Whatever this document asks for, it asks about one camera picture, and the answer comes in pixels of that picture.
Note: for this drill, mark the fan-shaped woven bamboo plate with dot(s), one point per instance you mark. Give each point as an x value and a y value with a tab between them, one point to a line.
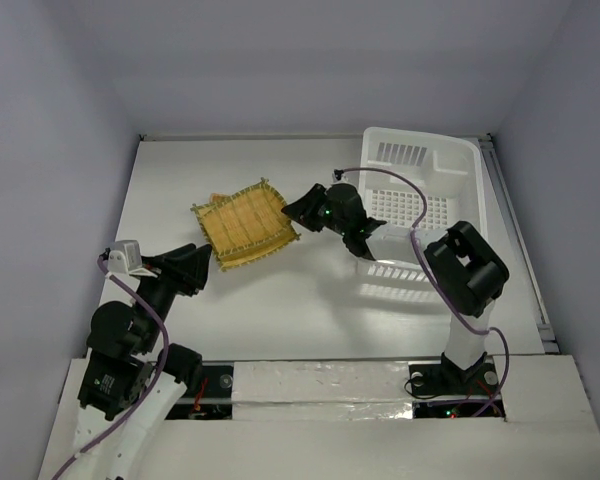
216	198

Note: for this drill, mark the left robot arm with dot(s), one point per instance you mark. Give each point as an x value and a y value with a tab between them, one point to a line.
135	374

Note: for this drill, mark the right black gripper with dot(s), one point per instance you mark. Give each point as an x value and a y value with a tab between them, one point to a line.
316	208

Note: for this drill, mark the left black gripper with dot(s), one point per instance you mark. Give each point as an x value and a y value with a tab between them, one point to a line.
187	271

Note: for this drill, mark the white plastic dish rack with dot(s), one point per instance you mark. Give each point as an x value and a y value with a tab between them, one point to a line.
412	171

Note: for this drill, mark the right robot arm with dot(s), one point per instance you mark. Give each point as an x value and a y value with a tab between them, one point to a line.
461	266

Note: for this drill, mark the square green-edged bamboo mat plate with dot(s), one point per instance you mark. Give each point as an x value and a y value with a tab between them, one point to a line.
240	235

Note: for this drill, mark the white foam front bar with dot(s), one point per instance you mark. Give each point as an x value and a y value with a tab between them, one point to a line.
268	391

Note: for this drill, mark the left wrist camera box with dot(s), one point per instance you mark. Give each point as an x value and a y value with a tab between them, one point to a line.
122	257

